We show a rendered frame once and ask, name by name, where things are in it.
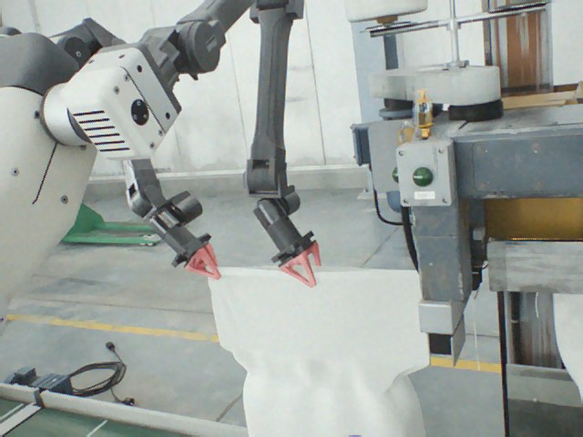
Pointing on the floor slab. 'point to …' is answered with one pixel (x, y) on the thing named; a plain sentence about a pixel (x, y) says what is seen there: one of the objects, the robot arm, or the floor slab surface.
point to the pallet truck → (90, 220)
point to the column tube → (510, 55)
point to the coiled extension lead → (107, 379)
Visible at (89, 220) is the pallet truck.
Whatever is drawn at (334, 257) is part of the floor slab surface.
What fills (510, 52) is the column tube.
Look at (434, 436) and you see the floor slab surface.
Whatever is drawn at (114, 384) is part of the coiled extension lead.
